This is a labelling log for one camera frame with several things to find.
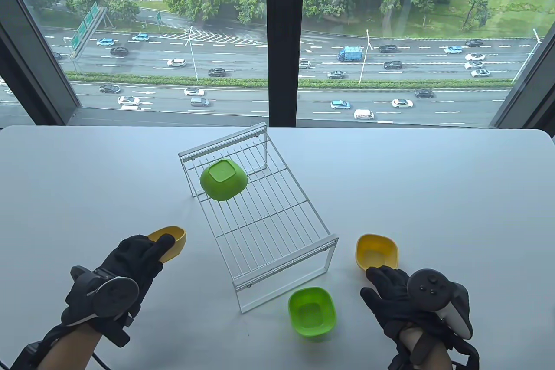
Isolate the person's left hand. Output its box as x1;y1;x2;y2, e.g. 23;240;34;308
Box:
61;234;175;348

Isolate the person's right hand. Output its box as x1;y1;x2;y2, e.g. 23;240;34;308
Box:
361;265;473;344

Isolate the yellow small dish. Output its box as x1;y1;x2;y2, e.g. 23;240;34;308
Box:
147;226;187;263
356;234;399;271

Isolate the green small dish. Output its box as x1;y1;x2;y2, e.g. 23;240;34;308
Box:
288;287;337;338
200;159;248;202

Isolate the white wire kitchen shelf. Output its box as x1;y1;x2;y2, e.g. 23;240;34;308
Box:
178;122;339;314

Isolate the person's left forearm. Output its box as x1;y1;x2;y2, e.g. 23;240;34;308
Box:
39;324;102;370

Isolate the person's right forearm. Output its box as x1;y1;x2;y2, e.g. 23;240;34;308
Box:
399;327;451;370

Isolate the black white right hand controller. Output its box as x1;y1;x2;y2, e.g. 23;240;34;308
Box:
407;269;473;340

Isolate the black white hand controller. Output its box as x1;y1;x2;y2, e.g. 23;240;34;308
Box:
407;269;473;340
65;267;140;326

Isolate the black white left hand controller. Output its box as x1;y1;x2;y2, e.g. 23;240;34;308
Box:
65;267;140;326

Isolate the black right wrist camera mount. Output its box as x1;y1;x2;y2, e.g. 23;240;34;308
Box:
388;322;481;370

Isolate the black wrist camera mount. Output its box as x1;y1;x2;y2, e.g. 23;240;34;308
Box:
9;335;57;370
388;322;481;370

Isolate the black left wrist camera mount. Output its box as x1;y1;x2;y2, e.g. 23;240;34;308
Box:
9;335;57;370

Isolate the black window frame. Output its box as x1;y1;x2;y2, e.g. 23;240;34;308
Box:
0;0;555;128

